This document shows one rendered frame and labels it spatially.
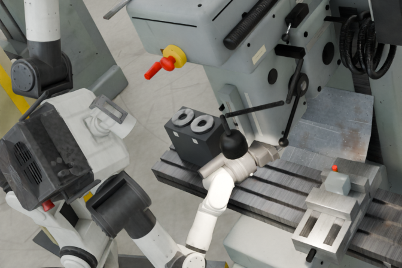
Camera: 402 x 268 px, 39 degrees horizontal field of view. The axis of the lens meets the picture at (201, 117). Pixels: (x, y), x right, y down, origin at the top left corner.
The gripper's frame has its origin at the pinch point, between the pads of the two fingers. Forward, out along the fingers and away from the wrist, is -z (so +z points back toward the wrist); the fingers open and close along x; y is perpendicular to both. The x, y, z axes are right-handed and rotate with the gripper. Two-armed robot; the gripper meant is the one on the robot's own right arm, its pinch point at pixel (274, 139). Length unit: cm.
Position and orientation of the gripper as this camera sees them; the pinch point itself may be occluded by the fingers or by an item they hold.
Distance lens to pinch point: 181.5
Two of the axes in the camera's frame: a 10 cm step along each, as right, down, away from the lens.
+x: -5.4, -4.1, 7.4
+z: -7.9, 5.6, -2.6
